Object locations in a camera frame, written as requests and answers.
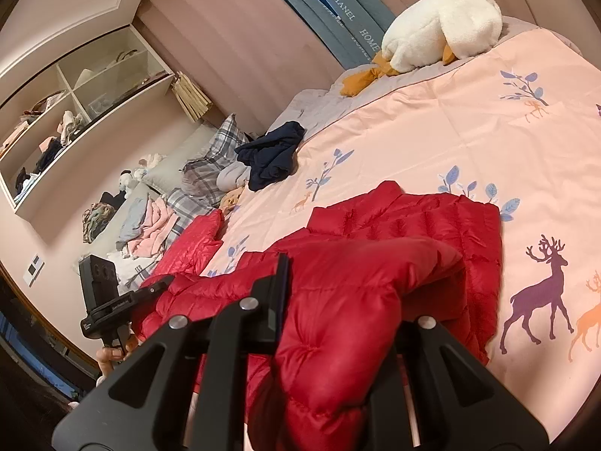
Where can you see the dark cloth on shelf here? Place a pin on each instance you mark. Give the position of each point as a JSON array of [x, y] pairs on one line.
[[47, 155]]

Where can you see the navy blue garment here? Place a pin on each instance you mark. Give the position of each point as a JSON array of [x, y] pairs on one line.
[[274, 155]]

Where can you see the white goose plush toy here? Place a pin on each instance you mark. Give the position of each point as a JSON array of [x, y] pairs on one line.
[[436, 23]]

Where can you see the person's left hand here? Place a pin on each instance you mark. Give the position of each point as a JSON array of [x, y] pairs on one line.
[[110, 357]]

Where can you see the small white plush toys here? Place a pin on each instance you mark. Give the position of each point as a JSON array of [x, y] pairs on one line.
[[136, 174]]

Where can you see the blue-grey printed curtain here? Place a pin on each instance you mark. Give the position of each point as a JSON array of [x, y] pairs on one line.
[[338, 4]]

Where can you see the small plaid pillow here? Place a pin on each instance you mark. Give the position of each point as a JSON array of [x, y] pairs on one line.
[[185, 202]]

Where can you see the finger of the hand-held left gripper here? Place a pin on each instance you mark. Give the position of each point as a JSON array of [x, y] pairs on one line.
[[157, 288]]

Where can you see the hanging straw tassel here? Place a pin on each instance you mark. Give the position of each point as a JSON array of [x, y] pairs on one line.
[[190, 96]]

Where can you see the grey garment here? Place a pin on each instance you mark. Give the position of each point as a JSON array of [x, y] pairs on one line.
[[231, 176]]

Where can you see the grey bed sheet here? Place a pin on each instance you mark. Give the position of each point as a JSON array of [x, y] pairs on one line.
[[319, 103]]

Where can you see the blue-grey garment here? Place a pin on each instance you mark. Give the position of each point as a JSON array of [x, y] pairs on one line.
[[134, 218]]

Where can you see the coral down jacket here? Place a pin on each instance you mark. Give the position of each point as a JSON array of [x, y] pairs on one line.
[[192, 249]]

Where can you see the white cloth on shelf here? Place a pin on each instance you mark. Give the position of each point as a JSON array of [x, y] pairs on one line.
[[70, 127]]

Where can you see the large plaid pillow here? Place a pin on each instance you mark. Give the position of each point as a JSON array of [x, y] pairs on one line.
[[211, 164]]

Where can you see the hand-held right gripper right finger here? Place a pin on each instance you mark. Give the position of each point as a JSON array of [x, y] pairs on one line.
[[425, 338]]

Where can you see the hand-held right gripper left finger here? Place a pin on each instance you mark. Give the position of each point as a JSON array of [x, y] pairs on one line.
[[283, 291]]

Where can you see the patterned cloth pile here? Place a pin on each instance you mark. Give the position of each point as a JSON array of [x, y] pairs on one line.
[[96, 223]]

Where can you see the orange-faced doll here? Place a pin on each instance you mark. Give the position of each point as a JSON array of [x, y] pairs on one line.
[[231, 198]]

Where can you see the white wall shelf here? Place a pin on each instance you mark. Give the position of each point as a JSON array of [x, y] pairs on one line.
[[94, 117]]

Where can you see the pink deer-print duvet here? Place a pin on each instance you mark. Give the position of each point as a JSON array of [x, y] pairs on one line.
[[422, 141]]

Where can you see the pink clothes pile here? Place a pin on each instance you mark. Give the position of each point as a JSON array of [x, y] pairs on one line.
[[150, 225]]

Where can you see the white wall switch panel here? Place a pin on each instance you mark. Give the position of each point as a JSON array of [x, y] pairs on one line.
[[34, 270]]

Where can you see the red down jacket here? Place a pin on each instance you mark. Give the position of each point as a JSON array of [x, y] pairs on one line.
[[352, 314]]

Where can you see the beige headboard cushion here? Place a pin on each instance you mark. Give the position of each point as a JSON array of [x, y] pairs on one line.
[[173, 164]]

